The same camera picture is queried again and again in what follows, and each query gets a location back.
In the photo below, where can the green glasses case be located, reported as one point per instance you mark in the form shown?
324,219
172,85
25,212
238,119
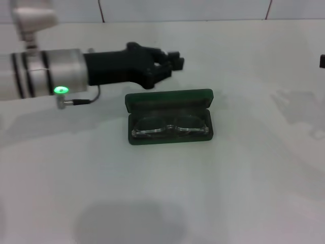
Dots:
167,101

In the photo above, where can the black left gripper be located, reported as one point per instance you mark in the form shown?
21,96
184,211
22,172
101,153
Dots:
116,67

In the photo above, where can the clear plastic glasses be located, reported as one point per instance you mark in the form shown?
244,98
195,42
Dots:
170,128

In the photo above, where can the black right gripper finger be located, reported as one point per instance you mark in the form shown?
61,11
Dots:
322,61

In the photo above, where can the silver left connector post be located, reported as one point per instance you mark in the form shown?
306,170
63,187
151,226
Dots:
91,50

